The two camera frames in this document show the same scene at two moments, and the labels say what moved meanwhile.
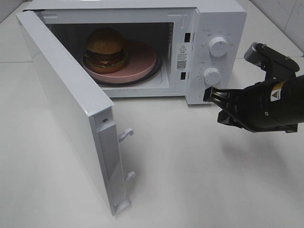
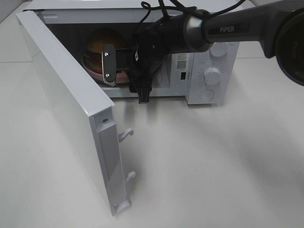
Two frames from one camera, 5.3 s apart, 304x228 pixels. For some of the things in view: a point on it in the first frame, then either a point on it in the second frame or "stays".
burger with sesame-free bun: (105, 52) stays
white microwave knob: (212, 76) stays
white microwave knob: (218, 46) stays
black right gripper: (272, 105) → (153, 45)
